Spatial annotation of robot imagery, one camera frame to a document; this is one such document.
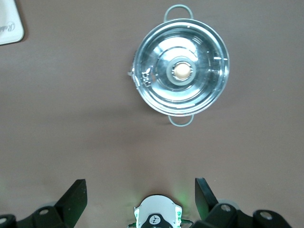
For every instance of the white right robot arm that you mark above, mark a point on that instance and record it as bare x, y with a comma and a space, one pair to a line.
156, 206

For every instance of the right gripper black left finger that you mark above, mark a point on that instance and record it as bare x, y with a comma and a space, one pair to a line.
69, 206

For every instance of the glass pot lid with knob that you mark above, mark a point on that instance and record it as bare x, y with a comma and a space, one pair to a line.
202, 47

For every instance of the brown table cover mat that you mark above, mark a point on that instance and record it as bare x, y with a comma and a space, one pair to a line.
71, 118

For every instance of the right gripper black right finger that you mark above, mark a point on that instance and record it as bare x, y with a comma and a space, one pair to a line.
213, 213

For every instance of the beige rabbit print tray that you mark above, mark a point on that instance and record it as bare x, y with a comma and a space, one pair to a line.
9, 14

